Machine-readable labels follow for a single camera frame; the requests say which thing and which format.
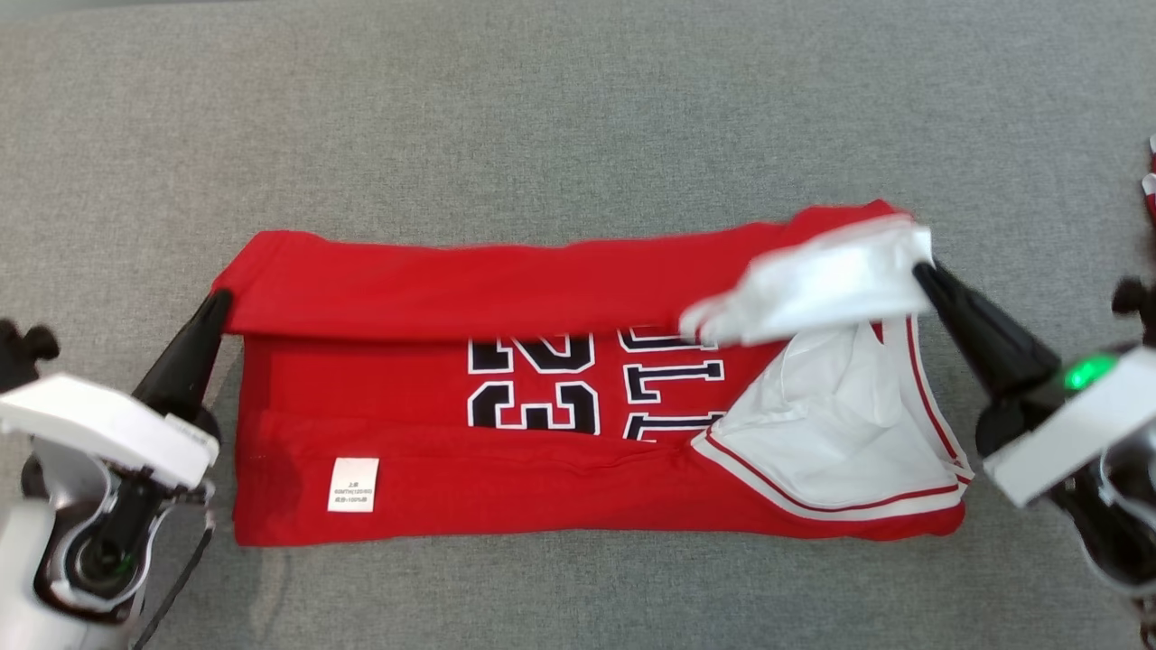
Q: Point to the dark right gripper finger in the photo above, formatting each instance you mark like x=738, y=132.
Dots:
x=989, y=338

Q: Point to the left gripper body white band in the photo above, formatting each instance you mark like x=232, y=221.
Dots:
x=99, y=424

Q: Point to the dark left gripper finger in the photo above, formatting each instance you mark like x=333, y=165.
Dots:
x=190, y=361

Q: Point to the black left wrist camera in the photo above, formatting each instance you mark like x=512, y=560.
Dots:
x=23, y=352

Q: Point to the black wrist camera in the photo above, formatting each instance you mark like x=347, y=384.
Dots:
x=23, y=352
x=1136, y=307

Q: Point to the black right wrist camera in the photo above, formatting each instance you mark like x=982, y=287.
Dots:
x=1136, y=307

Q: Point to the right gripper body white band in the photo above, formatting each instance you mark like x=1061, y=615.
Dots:
x=1075, y=433

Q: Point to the red basketball shorts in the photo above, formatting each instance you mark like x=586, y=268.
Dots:
x=1151, y=194

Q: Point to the red white basketball jersey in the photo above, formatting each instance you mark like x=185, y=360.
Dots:
x=452, y=289

